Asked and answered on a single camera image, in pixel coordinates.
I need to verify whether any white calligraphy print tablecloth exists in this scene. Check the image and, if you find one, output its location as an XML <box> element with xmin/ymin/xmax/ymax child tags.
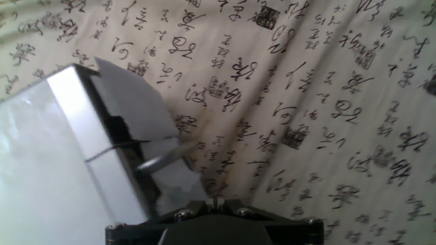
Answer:
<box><xmin>0</xmin><ymin>0</ymin><xmax>436</xmax><ymax>245</ymax></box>

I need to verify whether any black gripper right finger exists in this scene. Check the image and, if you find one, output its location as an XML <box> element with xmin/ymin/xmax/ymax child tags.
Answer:
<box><xmin>217</xmin><ymin>198</ymin><xmax>325</xmax><ymax>245</ymax></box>

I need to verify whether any white protective film sheet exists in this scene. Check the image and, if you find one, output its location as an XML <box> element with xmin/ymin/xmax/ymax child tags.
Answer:
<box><xmin>140</xmin><ymin>136</ymin><xmax>209</xmax><ymax>216</ymax></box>

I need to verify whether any white microwave oven body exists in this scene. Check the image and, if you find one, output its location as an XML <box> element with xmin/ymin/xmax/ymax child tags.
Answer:
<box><xmin>0</xmin><ymin>56</ymin><xmax>180</xmax><ymax>245</ymax></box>

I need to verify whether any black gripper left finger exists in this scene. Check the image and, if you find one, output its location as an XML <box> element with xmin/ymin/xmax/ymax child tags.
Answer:
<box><xmin>104</xmin><ymin>199</ymin><xmax>215</xmax><ymax>245</ymax></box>

